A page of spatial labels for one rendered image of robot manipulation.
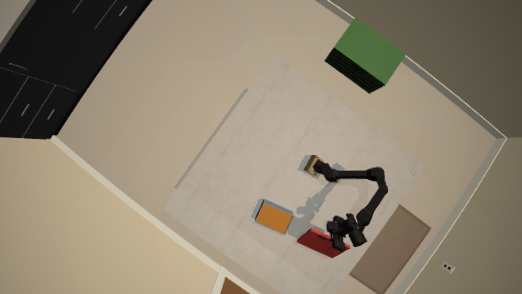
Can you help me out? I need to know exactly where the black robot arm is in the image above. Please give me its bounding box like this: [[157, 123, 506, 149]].
[[313, 159, 388, 247]]

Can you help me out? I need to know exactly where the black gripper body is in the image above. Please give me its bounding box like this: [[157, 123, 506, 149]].
[[332, 215, 350, 252]]

